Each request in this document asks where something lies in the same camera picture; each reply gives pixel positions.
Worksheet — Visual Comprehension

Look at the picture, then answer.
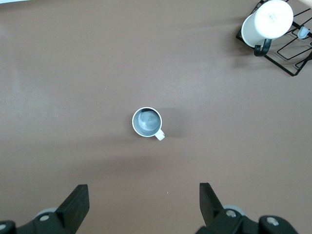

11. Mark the white mug black handle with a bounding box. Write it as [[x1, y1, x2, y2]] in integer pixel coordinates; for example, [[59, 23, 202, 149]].
[[240, 0, 294, 57]]

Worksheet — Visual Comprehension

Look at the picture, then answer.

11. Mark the black wire mug rack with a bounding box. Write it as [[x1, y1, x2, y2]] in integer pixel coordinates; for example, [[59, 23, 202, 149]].
[[235, 0, 312, 78]]

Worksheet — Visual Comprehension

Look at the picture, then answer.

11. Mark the small white cup with handle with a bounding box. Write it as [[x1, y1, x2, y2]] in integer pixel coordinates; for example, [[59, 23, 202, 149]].
[[132, 106, 166, 142]]

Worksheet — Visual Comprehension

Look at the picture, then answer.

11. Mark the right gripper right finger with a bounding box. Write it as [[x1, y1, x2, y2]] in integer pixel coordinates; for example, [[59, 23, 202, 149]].
[[197, 182, 300, 234]]

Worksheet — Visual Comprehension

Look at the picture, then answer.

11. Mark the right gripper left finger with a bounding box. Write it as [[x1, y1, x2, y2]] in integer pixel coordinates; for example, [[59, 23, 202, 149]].
[[0, 184, 90, 234]]

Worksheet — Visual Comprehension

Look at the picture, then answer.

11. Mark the brown table mat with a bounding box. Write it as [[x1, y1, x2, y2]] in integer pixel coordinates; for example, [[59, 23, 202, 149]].
[[0, 0, 312, 234]]

